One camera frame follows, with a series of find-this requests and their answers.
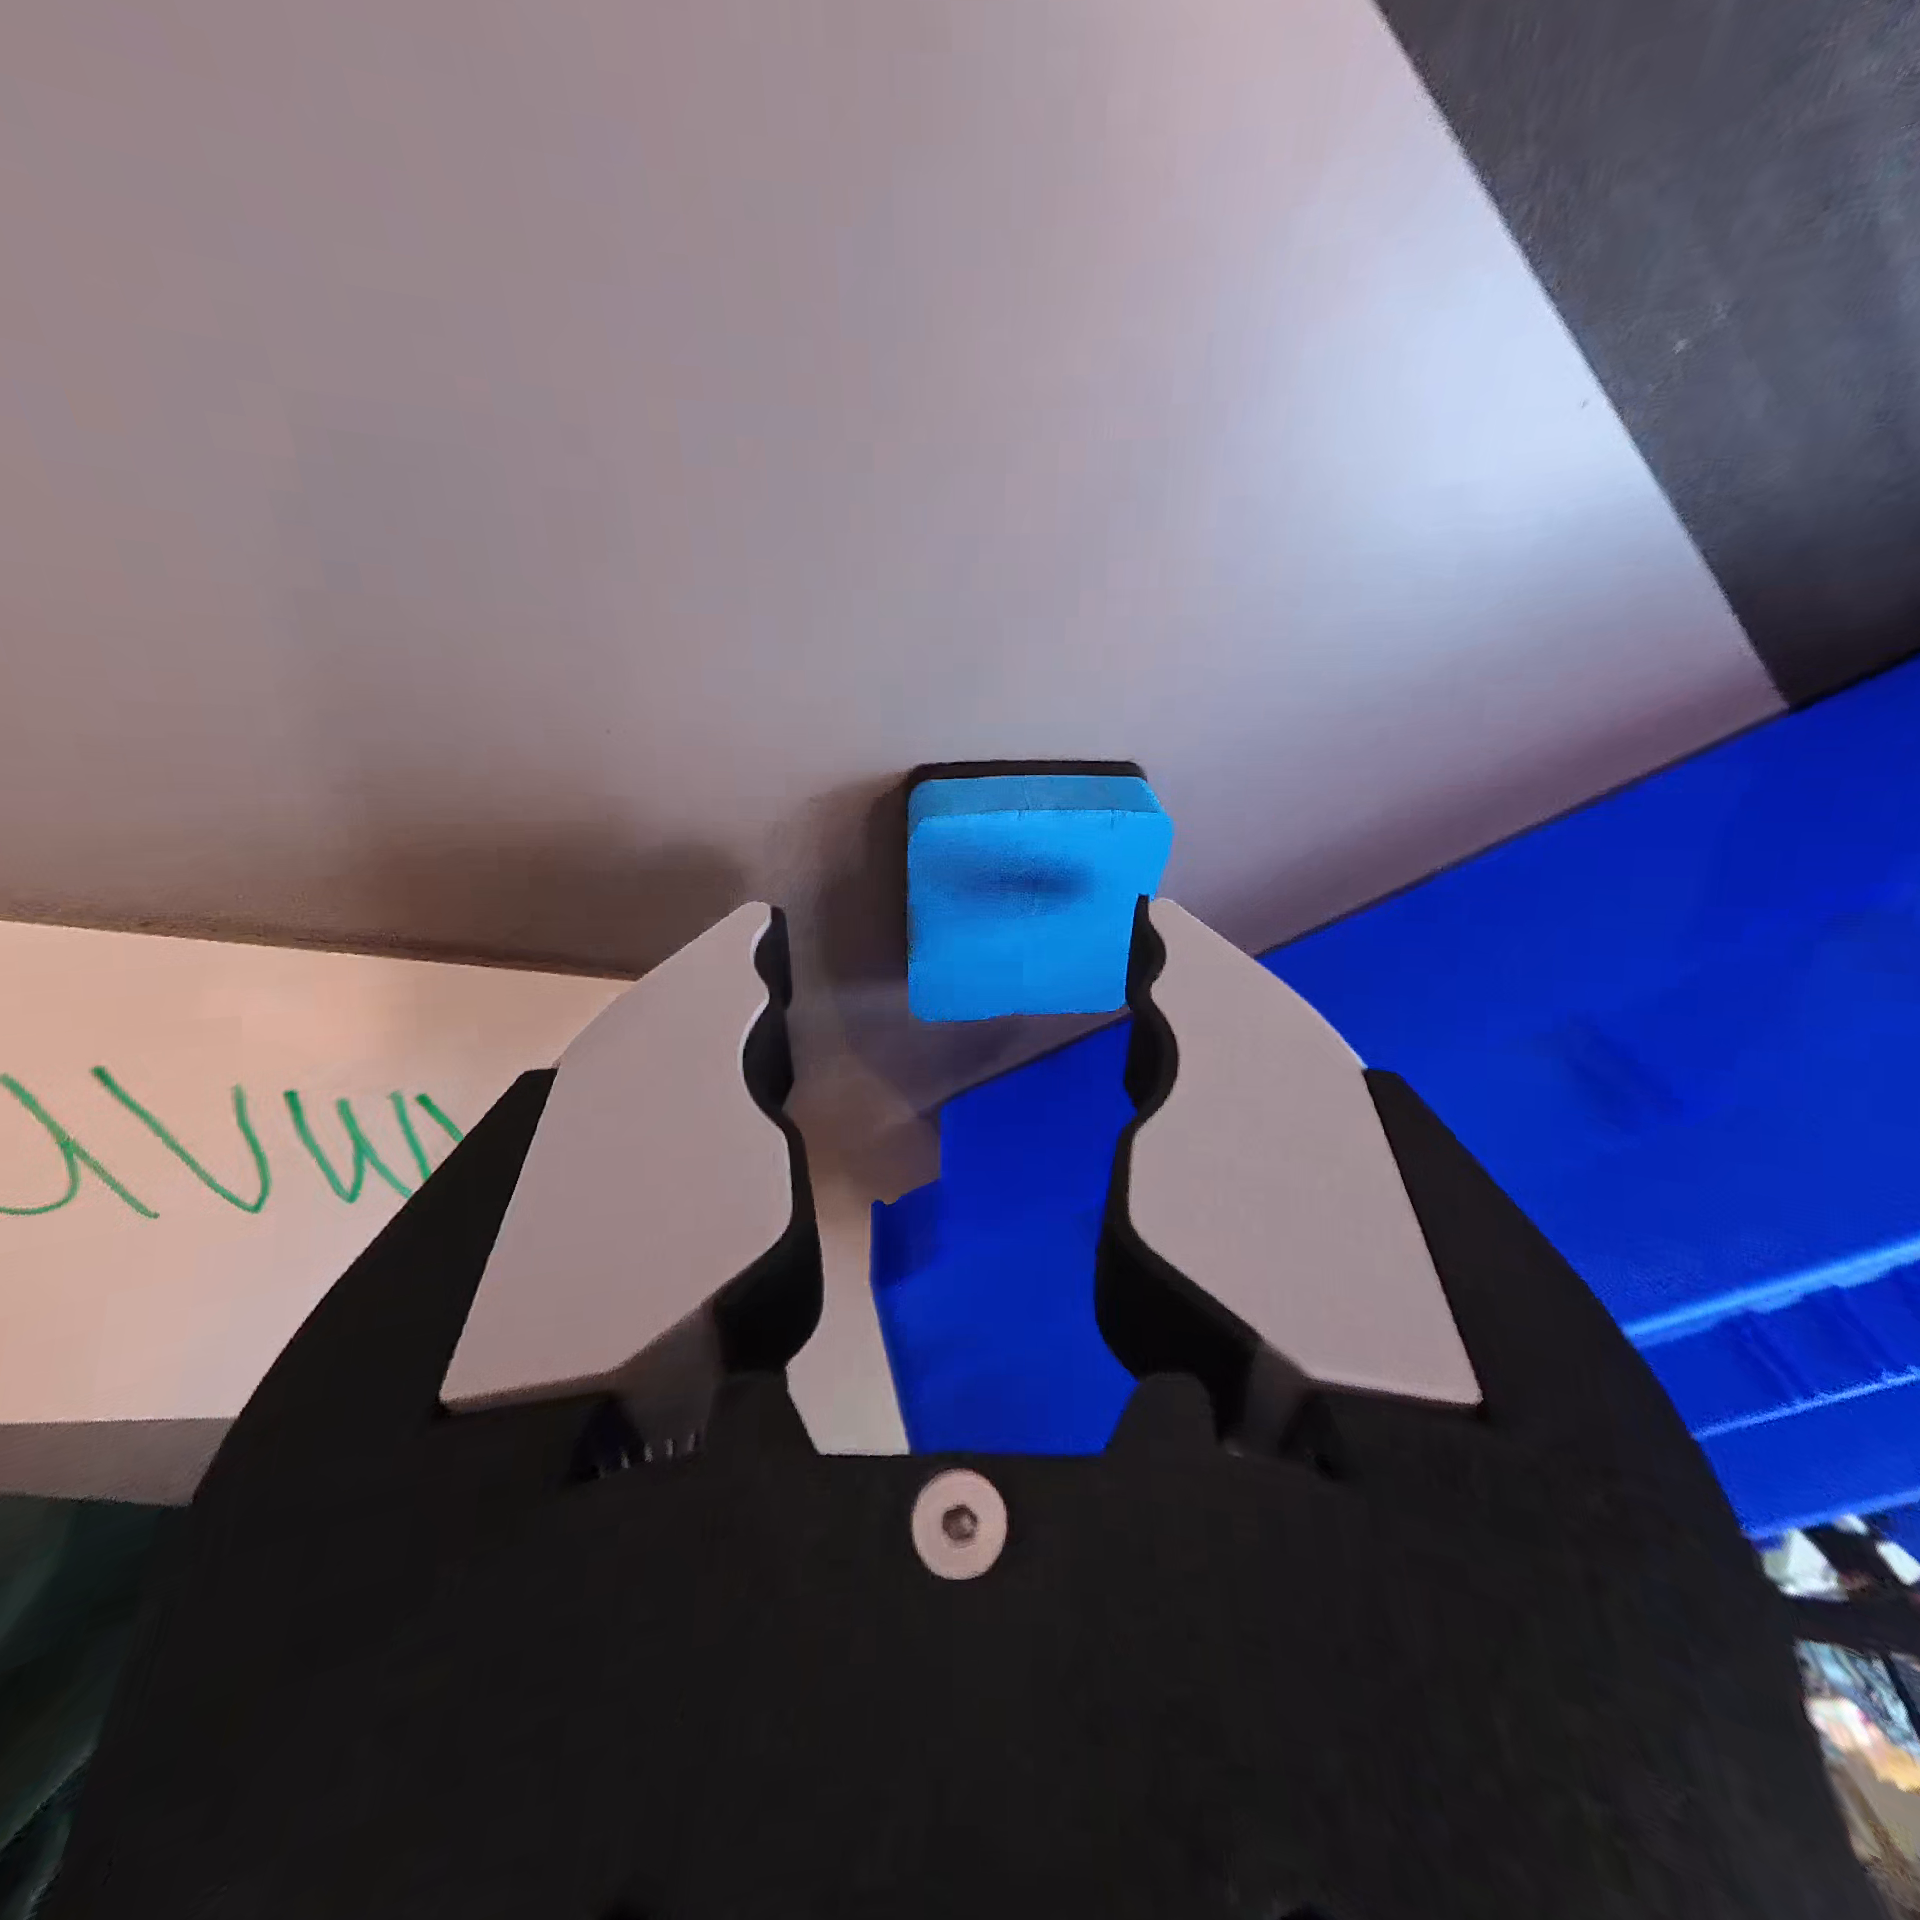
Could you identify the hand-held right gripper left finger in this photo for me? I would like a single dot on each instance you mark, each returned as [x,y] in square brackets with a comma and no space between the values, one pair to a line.
[614,1232]

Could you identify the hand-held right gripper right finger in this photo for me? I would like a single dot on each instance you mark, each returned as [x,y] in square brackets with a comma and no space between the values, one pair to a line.
[1307,1232]

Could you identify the white whiteboard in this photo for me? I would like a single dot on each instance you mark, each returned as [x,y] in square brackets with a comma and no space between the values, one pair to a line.
[240,1261]

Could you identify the blue storage bin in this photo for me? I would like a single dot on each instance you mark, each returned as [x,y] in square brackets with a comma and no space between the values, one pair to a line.
[1620,991]

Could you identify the blue whiteboard eraser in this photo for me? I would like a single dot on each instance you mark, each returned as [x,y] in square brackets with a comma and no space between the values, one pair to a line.
[1036,901]

